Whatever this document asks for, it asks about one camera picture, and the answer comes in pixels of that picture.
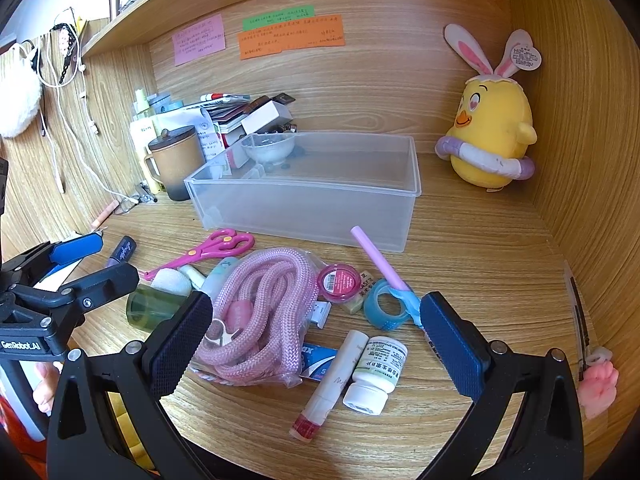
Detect brown mug with lid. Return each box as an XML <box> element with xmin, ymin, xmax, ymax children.
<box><xmin>145</xmin><ymin>125</ymin><xmax>207</xmax><ymax>202</ymax></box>

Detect white cardboard box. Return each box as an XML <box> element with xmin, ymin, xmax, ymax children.
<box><xmin>240</xmin><ymin>100</ymin><xmax>292</xmax><ymax>135</ymax></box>

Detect pale cream tube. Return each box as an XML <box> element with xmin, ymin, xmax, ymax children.
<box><xmin>177</xmin><ymin>257</ymin><xmax>241</xmax><ymax>301</ymax></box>

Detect white medicine bottle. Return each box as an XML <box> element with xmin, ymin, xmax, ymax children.
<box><xmin>342</xmin><ymin>336</ymin><xmax>408</xmax><ymax>416</ymax></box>

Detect pile of papers and booklets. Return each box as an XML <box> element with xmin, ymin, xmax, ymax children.
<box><xmin>182</xmin><ymin>92</ymin><xmax>251</xmax><ymax>161</ymax></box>

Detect pink round tin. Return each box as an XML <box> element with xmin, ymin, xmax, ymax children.
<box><xmin>318</xmin><ymin>262</ymin><xmax>362</xmax><ymax>305</ymax></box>

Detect cream lotion bottle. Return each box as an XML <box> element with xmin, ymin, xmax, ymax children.
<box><xmin>130</xmin><ymin>120</ymin><xmax>162</xmax><ymax>193</ymax></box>

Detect green glass bottle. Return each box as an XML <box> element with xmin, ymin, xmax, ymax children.
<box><xmin>126</xmin><ymin>284</ymin><xmax>188</xmax><ymax>332</ymax></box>

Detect blue toothpaste box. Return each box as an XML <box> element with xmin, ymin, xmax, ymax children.
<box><xmin>295</xmin><ymin>342</ymin><xmax>341</xmax><ymax>383</ymax></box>

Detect pale pink pen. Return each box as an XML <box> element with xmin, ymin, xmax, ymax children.
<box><xmin>91</xmin><ymin>199</ymin><xmax>121</xmax><ymax>228</ymax></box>

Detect red white carton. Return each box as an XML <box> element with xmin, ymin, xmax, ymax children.
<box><xmin>220</xmin><ymin>132</ymin><xmax>251</xmax><ymax>171</ymax></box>

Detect person's left hand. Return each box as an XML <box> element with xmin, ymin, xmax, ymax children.
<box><xmin>34</xmin><ymin>360</ymin><xmax>63</xmax><ymax>413</ymax></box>

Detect blue tape roll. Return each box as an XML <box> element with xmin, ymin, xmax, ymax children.
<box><xmin>362</xmin><ymin>277</ymin><xmax>413</xmax><ymax>332</ymax></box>

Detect pink paw toy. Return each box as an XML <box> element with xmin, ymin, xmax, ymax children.
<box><xmin>580</xmin><ymin>347</ymin><xmax>620</xmax><ymax>418</ymax></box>

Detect glass bowl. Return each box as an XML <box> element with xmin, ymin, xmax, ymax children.
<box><xmin>241</xmin><ymin>132</ymin><xmax>297</xmax><ymax>166</ymax></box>

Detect orange sticky note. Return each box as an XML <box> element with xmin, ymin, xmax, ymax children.
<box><xmin>238</xmin><ymin>14</ymin><xmax>347</xmax><ymax>61</ymax></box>

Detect yellow chick plush toy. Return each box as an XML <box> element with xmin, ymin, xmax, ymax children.
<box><xmin>434</xmin><ymin>23</ymin><xmax>543</xmax><ymax>194</ymax></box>

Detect dark purple tube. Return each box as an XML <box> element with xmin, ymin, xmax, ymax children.
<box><xmin>106</xmin><ymin>235</ymin><xmax>137</xmax><ymax>267</ymax></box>

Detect white fluffy plush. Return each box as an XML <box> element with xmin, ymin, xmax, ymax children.
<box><xmin>0</xmin><ymin>42</ymin><xmax>43</xmax><ymax>138</ymax></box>

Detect pink sticky note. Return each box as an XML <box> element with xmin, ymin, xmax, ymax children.
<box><xmin>172</xmin><ymin>12</ymin><xmax>227</xmax><ymax>67</ymax></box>

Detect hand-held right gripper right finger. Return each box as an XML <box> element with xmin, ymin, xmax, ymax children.
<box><xmin>415</xmin><ymin>291</ymin><xmax>586</xmax><ymax>480</ymax></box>

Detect clear plastic storage box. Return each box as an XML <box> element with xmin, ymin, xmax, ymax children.
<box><xmin>184</xmin><ymin>131</ymin><xmax>423</xmax><ymax>253</ymax></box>

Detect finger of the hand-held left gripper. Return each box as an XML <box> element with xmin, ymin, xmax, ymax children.
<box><xmin>11</xmin><ymin>263</ymin><xmax>141</xmax><ymax>312</ymax></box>
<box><xmin>0</xmin><ymin>234</ymin><xmax>105</xmax><ymax>288</ymax></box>

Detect black beaded hair clip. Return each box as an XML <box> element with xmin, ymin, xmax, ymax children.
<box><xmin>52</xmin><ymin>22</ymin><xmax>83</xmax><ymax>86</ymax></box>

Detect orange cloth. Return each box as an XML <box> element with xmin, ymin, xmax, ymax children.
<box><xmin>0</xmin><ymin>390</ymin><xmax>23</xmax><ymax>443</ymax></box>

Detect pink rope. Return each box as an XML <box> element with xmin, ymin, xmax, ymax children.
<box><xmin>190</xmin><ymin>247</ymin><xmax>331</xmax><ymax>388</ymax></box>

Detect green sticky note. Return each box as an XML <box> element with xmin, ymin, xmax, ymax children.
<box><xmin>242</xmin><ymin>5</ymin><xmax>314</xmax><ymax>31</ymax></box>

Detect pink scissors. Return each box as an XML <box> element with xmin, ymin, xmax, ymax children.
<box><xmin>144</xmin><ymin>228</ymin><xmax>256</xmax><ymax>281</ymax></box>

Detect white tape roll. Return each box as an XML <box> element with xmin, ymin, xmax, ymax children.
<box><xmin>150</xmin><ymin>267</ymin><xmax>193</xmax><ymax>297</ymax></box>

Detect white charging cable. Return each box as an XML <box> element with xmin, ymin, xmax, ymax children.
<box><xmin>37</xmin><ymin>7</ymin><xmax>136</xmax><ymax>206</ymax></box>

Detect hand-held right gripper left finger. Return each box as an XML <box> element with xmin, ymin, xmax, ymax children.
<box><xmin>46</xmin><ymin>290</ymin><xmax>236</xmax><ymax>480</ymax></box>

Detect white glue stick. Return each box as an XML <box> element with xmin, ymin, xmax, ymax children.
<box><xmin>291</xmin><ymin>330</ymin><xmax>370</xmax><ymax>442</ymax></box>

